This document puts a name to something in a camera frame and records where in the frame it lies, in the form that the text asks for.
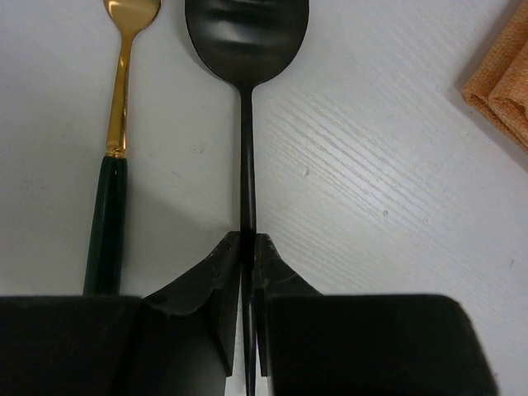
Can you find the gold fork dark handle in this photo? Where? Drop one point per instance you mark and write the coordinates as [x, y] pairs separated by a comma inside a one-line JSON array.
[[105, 252]]

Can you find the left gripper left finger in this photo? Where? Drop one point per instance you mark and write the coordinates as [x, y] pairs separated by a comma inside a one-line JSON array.
[[176, 341]]

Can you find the black spoon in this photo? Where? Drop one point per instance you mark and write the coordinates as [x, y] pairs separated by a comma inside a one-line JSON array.
[[247, 43]]

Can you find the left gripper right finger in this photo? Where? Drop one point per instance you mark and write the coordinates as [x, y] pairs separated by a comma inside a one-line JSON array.
[[316, 344]]

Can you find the orange cloth napkin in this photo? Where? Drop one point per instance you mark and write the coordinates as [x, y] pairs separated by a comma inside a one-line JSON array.
[[498, 88]]

